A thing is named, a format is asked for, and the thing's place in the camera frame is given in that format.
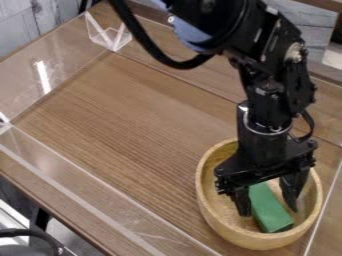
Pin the black metal table bracket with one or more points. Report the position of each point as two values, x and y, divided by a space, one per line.
39 221

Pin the light brown wooden bowl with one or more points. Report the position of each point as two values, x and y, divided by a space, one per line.
241 230

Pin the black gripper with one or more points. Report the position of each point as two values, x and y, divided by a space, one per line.
268 154

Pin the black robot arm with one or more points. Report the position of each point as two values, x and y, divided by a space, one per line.
266 50

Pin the clear acrylic tray enclosure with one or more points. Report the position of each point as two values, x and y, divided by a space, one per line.
106 131

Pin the green rectangular block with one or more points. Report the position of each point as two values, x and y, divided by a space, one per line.
269 212

